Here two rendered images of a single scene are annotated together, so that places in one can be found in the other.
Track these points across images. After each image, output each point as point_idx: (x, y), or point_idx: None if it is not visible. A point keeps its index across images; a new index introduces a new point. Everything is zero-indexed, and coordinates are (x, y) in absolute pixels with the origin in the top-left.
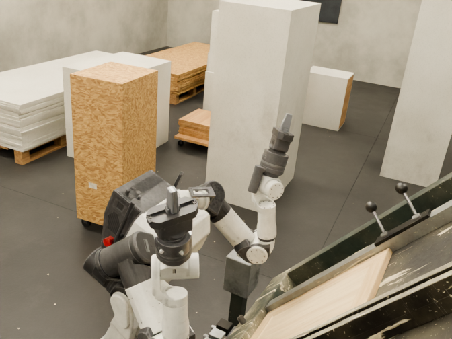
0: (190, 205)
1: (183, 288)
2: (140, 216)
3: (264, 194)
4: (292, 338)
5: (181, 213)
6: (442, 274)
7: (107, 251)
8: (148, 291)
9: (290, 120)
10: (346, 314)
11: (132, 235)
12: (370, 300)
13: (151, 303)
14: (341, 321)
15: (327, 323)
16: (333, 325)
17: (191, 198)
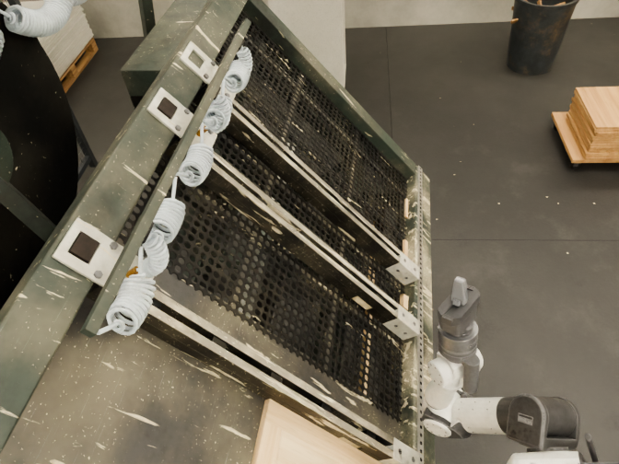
0: (449, 314)
1: (445, 387)
2: (576, 457)
3: None
4: (328, 415)
5: (448, 300)
6: (197, 322)
7: (559, 400)
8: (487, 403)
9: None
10: (278, 383)
11: (542, 402)
12: (256, 375)
13: (478, 401)
14: (281, 374)
15: (294, 392)
16: (288, 377)
17: (452, 318)
